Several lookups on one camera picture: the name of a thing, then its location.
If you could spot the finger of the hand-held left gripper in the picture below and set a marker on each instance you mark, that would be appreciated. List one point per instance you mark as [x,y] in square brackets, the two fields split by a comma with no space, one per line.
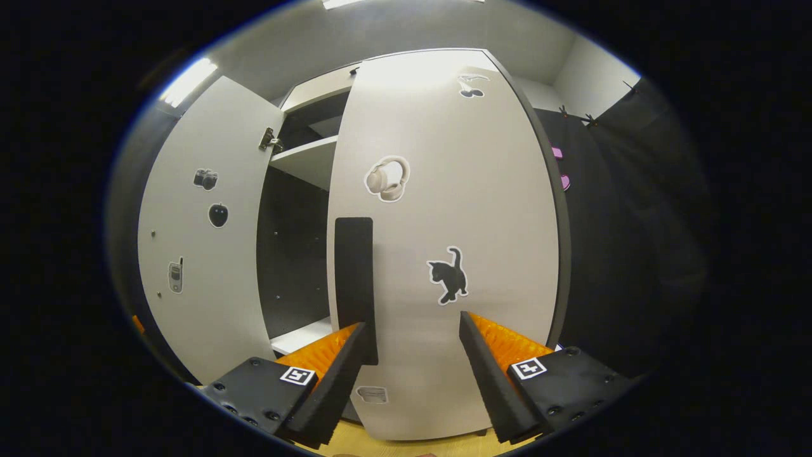
[137,324]

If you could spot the white cabinet door camera sticker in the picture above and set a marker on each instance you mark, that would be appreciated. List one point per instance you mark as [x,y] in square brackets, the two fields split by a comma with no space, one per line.
[209,304]

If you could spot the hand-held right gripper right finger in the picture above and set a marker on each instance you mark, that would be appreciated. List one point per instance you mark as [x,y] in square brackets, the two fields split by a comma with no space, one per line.
[495,387]

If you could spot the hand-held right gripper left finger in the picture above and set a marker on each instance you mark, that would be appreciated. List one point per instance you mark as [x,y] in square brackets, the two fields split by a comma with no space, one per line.
[330,393]

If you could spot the ceiling light panel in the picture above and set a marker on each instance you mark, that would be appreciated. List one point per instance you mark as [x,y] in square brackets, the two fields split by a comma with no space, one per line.
[188,81]
[342,3]

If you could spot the metal door hinge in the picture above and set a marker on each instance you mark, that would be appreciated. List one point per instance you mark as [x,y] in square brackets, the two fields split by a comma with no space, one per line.
[269,139]

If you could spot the grey white cabinet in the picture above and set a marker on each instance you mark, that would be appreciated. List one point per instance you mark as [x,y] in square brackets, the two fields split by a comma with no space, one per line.
[292,254]

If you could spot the white cabinet drawer front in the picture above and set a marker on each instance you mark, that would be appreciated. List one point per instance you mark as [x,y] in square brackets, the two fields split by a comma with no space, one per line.
[317,92]

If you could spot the white cabinet shelf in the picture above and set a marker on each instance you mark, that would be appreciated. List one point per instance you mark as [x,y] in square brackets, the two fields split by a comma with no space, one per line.
[304,336]
[311,162]

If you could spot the white cabinet door headphone sticker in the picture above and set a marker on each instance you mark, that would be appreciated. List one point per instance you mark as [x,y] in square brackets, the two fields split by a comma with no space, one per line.
[482,203]

